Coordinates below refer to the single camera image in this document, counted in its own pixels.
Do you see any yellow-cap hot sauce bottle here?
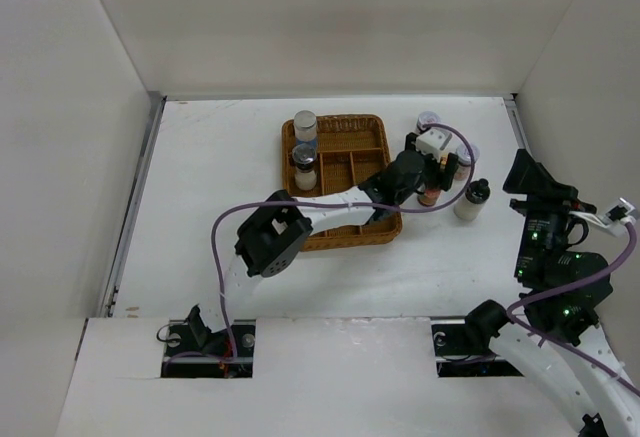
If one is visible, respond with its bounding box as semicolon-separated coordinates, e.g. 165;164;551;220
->
417;157;451;207

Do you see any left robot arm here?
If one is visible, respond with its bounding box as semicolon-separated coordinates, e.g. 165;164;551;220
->
189;129;460;356

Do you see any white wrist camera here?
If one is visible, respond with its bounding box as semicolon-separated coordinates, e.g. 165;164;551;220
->
415;127;452;160
599;198;639;237

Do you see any black-top salt grinder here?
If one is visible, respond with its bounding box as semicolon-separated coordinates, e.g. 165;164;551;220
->
291;143;317;191

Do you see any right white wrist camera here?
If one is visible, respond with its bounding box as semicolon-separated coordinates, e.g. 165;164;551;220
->
599;198;639;237

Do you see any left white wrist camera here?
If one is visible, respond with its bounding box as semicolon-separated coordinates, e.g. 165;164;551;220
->
415;127;452;160

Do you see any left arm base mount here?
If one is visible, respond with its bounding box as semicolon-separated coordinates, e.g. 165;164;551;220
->
156;306;257;379

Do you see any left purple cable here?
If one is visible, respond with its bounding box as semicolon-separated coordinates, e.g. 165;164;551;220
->
160;124;477;366

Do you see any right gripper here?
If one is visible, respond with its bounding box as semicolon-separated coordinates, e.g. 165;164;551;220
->
503;147;596;282

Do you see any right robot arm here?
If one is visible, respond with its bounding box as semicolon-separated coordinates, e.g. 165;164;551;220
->
463;149;639;436

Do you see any brown wicker divided tray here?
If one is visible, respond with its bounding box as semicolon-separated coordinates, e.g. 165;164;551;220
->
281;114;402;252

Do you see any red-label spice jar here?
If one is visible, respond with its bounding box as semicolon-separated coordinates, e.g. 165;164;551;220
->
415;111;441;135
454;143;479;181

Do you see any silver-lid spice jar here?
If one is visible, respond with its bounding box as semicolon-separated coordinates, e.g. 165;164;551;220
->
293;110;318;149

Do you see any black-cap white bottle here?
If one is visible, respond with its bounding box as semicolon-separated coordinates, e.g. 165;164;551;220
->
454;178;491;222

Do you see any red-label spice jar right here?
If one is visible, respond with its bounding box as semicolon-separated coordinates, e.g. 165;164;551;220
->
454;143;479;181

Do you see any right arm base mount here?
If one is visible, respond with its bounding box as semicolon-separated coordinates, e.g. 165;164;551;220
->
431;300;522;378

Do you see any red-label spice jar back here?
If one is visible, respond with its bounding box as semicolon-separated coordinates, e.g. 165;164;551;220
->
415;111;441;135

